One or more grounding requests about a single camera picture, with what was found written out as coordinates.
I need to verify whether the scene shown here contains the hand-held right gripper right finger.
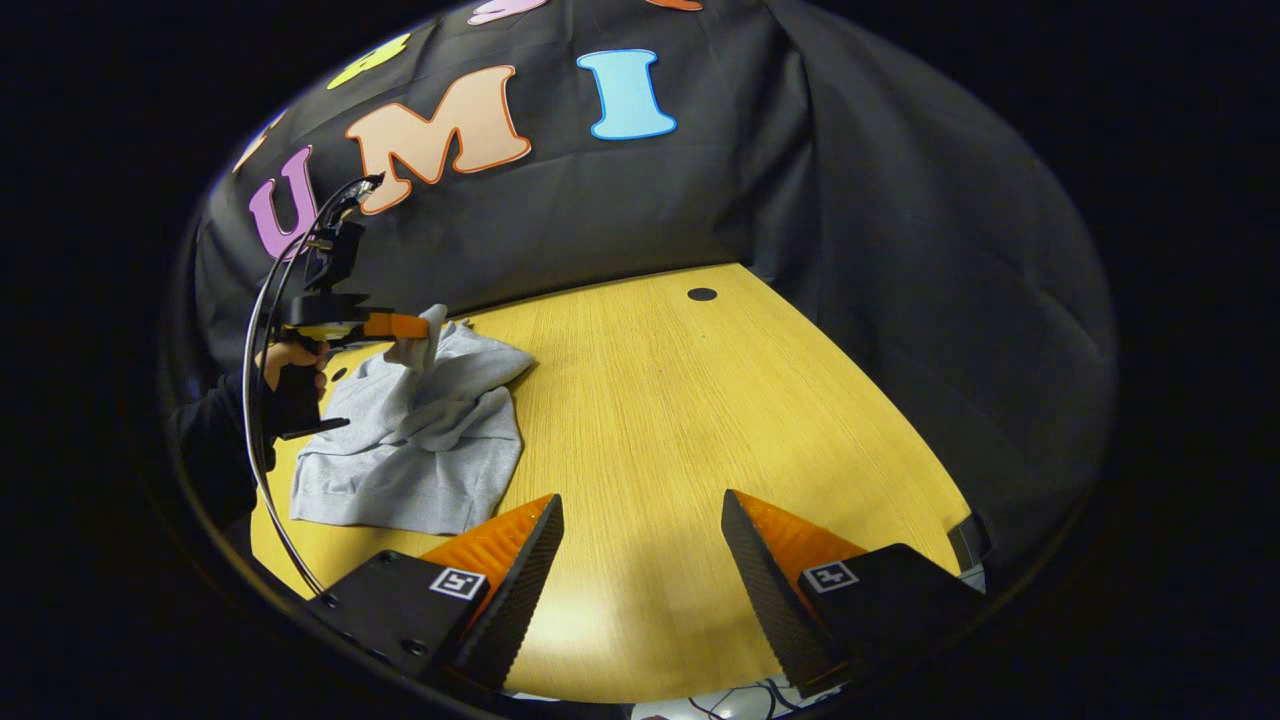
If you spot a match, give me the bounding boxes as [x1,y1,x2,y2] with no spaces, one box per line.
[721,489,992,699]

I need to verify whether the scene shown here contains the black backdrop cloth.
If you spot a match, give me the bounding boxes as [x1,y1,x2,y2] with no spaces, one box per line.
[190,0,1120,573]

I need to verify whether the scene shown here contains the black table edge bracket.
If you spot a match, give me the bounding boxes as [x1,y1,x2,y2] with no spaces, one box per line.
[947,512,994,574]

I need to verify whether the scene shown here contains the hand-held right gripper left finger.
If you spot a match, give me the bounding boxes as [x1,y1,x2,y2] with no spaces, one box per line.
[305,493,566,692]

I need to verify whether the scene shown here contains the black floor cable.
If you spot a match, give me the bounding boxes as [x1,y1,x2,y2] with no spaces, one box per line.
[725,677,807,718]

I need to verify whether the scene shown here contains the grey zip sweatshirt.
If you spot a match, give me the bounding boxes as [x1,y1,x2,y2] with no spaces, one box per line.
[290,304,537,537]

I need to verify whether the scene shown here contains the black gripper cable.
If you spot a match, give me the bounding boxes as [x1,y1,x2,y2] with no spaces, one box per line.
[242,175,387,599]

